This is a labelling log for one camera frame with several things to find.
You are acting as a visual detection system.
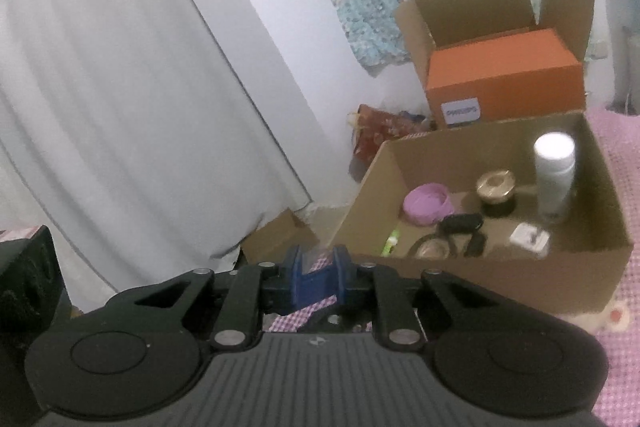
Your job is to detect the large cardboard box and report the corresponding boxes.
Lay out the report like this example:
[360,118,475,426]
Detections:
[332,112,635,315]

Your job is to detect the purple checked tablecloth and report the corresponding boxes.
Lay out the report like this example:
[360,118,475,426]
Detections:
[260,107,640,427]

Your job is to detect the white plastic bottle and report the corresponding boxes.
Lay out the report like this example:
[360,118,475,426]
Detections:
[533,132,577,224]

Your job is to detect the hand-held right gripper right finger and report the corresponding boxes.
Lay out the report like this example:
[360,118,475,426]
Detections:
[332,244,506,350]

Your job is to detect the orange box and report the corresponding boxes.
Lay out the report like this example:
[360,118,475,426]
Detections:
[426,28,587,130]

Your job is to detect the black tape roll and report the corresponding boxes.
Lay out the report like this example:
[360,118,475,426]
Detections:
[407,232,458,259]

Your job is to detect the purple plastic bowl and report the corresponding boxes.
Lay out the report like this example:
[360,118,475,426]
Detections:
[403,183,456,226]

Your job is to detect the green lip balm stick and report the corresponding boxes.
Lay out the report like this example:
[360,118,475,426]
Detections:
[382,229,403,256]

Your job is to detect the white charger plug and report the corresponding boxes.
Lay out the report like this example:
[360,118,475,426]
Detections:
[509,222,551,253]

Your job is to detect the white curtain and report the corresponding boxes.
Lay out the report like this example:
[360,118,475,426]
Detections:
[0,0,313,308]

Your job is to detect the gold-lidded dark jar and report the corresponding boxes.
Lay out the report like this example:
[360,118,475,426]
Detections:
[475,169,517,218]

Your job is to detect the red patterned bag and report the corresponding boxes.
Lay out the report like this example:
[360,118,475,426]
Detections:
[348,104,436,162]

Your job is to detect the small brown cardboard box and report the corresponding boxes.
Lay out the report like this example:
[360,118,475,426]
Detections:
[240,207,321,264]

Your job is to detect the black cylinder with gold end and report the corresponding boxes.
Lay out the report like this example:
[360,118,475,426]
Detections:
[462,232,487,258]

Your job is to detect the cardboard box with raised flaps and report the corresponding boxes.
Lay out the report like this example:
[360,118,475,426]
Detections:
[395,0,596,130]

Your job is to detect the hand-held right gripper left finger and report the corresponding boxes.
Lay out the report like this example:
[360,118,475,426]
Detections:
[105,244,306,350]

